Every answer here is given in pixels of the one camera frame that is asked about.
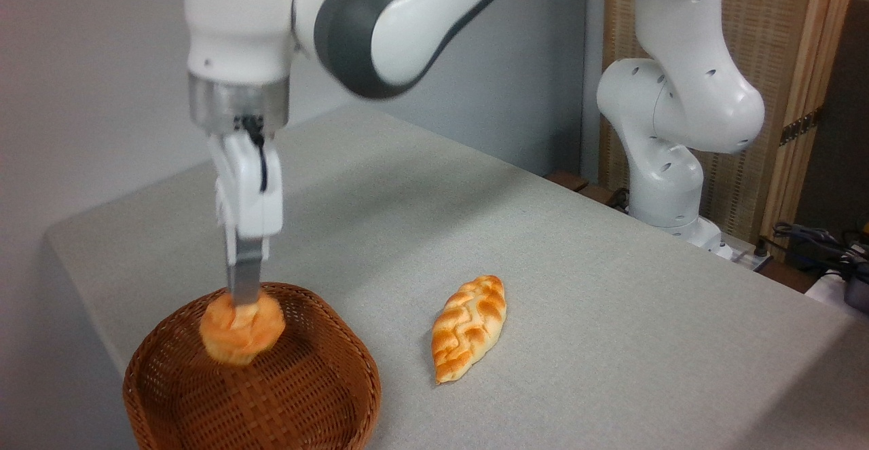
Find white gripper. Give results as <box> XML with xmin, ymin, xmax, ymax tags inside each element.
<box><xmin>206</xmin><ymin>130</ymin><xmax>284</xmax><ymax>309</ymax></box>

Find round knotted bread roll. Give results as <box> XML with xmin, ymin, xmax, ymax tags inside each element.
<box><xmin>198</xmin><ymin>289</ymin><xmax>287</xmax><ymax>368</ymax></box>

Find brown woven wicker basket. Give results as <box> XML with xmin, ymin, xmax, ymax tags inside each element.
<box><xmin>122</xmin><ymin>282</ymin><xmax>382</xmax><ymax>450</ymax></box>

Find long braided bread loaf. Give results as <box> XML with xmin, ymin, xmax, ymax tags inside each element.
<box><xmin>431</xmin><ymin>274</ymin><xmax>508</xmax><ymax>385</ymax></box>

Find brown wooden floor block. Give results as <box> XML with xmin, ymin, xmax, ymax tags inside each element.
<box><xmin>544</xmin><ymin>170</ymin><xmax>590</xmax><ymax>193</ymax></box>

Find grey tablecloth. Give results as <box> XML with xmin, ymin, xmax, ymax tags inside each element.
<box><xmin>43</xmin><ymin>100</ymin><xmax>869</xmax><ymax>450</ymax></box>

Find metal screen hinge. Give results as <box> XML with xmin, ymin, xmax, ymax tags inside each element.
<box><xmin>779</xmin><ymin>107</ymin><xmax>824</xmax><ymax>147</ymax></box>

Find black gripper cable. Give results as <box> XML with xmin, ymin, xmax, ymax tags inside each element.
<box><xmin>234</xmin><ymin>115</ymin><xmax>270</xmax><ymax>193</ymax></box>

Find bundle of black cables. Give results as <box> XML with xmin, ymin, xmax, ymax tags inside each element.
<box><xmin>771</xmin><ymin>221</ymin><xmax>869</xmax><ymax>282</ymax></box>

